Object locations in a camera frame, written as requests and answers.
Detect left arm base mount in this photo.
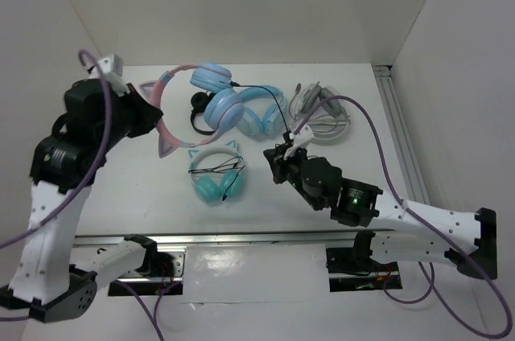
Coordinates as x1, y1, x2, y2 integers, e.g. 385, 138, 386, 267
117, 245, 186, 297

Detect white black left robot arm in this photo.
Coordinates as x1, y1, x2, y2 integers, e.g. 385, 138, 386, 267
1, 79, 164, 323

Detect teal white cat-ear headphones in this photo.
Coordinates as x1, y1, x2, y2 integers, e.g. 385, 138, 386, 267
187, 140, 246, 205

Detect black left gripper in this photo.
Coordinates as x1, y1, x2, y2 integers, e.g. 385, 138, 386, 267
100, 81, 164, 148

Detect grey white wired headset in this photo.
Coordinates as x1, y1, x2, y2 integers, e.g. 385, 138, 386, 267
288, 82, 351, 146

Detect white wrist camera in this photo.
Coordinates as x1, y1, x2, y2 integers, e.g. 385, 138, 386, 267
283, 125, 315, 159
97, 53, 128, 97

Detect light blue gaming headset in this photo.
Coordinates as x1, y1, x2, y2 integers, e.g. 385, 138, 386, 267
237, 84, 289, 142

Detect aluminium rail right side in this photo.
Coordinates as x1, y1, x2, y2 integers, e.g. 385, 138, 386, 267
372, 65, 431, 204

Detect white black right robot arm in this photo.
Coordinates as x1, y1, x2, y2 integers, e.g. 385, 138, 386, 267
263, 143, 497, 280

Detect black headphone audio cable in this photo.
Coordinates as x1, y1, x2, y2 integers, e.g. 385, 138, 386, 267
231, 80, 293, 135

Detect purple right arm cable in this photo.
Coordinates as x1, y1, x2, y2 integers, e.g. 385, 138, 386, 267
291, 94, 510, 338

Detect pink blue cat-ear headphones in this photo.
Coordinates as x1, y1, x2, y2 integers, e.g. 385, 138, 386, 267
139, 63, 245, 158

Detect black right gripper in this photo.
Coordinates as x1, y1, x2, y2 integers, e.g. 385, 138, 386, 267
263, 141, 322, 209

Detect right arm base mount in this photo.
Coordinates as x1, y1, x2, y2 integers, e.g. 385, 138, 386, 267
326, 248, 402, 293

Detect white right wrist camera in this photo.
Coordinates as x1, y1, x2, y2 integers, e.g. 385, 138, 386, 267
283, 125, 315, 159

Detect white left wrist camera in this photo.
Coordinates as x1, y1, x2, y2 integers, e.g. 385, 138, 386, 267
97, 53, 128, 97

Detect small black on-ear headphones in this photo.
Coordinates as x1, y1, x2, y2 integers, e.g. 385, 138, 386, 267
190, 92, 215, 136

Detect aluminium rail front edge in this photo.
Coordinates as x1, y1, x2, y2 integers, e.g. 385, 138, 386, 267
72, 229, 398, 248

